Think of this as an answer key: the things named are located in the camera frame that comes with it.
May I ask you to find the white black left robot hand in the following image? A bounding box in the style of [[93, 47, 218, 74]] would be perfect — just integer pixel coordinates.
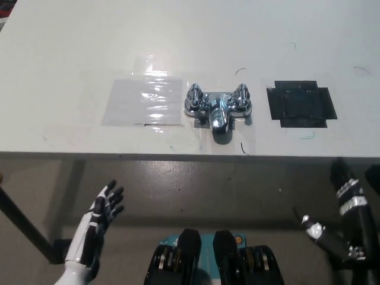
[[64, 179, 125, 267]]

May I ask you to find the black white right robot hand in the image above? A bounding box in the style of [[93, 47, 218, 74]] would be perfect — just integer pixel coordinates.
[[292, 160, 380, 268]]

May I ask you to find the chrome faucet body with spout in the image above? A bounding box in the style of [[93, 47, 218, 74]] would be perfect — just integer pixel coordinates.
[[183, 90, 254, 135]]

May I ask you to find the black teal robot torso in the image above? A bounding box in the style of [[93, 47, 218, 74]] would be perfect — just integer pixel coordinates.
[[143, 227, 286, 285]]

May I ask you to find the red background object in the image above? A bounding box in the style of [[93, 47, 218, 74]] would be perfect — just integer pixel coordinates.
[[0, 0, 15, 19]]

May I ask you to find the black table foot plate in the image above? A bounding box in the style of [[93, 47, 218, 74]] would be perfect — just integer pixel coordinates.
[[49, 237, 74, 265]]

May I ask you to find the black tape square patch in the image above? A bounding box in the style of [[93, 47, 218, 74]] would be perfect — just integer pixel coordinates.
[[266, 80, 338, 129]]

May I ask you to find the chrome faucet lever handle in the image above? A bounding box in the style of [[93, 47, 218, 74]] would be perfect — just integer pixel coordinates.
[[233, 83, 252, 108], [185, 83, 203, 107]]

